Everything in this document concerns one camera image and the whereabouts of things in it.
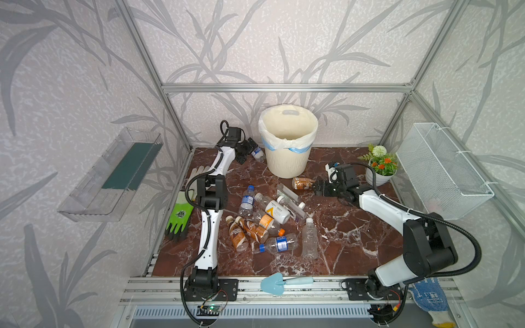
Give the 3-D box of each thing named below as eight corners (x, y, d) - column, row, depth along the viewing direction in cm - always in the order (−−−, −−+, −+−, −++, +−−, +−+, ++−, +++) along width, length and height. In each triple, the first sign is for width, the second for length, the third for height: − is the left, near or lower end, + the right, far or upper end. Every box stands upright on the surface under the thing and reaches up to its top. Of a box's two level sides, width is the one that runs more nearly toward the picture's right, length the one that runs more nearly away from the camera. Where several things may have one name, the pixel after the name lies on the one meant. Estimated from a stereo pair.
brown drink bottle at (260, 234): (233, 228, 88) (231, 224, 86) (239, 218, 91) (238, 215, 89) (264, 245, 84) (263, 242, 81) (270, 234, 87) (269, 231, 84)
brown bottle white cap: (237, 254, 84) (235, 249, 79) (224, 221, 93) (222, 215, 88) (250, 247, 86) (248, 242, 81) (236, 215, 95) (234, 209, 90)
